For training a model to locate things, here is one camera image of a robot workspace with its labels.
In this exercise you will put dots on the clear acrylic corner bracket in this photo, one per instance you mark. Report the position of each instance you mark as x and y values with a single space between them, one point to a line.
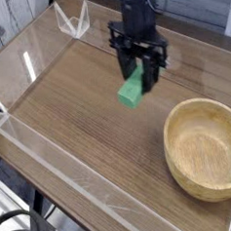
74 27

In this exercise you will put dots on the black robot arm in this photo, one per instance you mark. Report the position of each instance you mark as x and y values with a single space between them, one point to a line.
136 37

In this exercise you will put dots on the clear acrylic tray wall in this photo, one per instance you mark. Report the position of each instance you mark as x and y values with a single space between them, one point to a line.
88 197

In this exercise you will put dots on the light wooden bowl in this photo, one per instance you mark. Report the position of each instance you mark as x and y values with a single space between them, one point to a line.
197 146

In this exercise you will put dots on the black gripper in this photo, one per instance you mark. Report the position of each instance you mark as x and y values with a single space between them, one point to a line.
136 36

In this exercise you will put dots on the green rectangular block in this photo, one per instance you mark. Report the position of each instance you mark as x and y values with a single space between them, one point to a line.
130 93

